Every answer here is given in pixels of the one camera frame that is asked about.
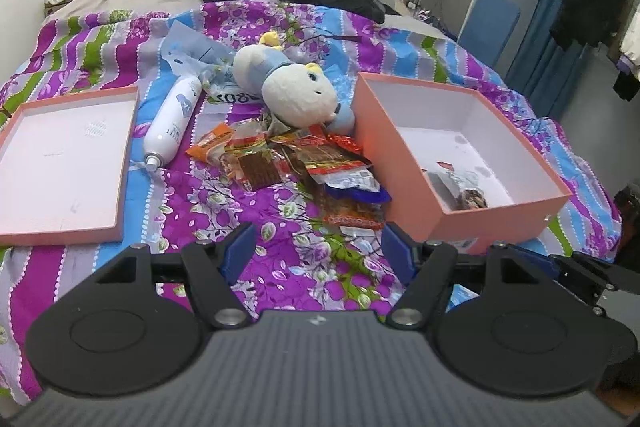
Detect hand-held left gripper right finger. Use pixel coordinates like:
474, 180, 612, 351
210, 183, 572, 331
382, 223, 543, 330

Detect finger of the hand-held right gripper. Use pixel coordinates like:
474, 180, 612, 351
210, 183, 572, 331
511, 245, 640, 295

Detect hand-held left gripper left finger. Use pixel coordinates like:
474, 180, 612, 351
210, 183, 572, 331
92, 223, 258, 330

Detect clear orange snack packet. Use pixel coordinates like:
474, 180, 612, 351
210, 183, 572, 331
322, 194, 388, 233

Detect blue snack packet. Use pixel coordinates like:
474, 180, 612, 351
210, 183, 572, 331
322, 172, 392, 205

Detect clear brown snack packet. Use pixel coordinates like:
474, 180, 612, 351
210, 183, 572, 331
222, 147, 286, 192

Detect pink cardboard box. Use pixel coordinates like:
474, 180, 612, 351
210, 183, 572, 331
352, 72, 573, 255

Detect snack packets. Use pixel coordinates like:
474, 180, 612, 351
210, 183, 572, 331
427, 161, 490, 212

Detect red snack packet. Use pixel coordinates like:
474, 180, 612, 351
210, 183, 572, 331
300, 132, 373, 180

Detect floral striped blanket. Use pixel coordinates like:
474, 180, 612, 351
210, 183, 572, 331
0, 0, 623, 408

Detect white spray bottle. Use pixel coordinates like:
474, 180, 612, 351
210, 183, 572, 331
142, 76, 203, 170

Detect white plush toy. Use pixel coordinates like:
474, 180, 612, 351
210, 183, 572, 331
232, 32, 357, 132

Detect pink box lid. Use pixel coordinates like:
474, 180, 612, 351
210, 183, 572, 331
0, 86, 140, 245

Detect blue plastic bag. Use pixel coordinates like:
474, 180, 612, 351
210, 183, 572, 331
160, 19, 261, 105

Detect blue curtain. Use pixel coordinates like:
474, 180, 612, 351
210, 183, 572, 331
505, 0, 596, 118

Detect blue board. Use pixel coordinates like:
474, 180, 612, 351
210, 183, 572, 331
457, 0, 521, 68

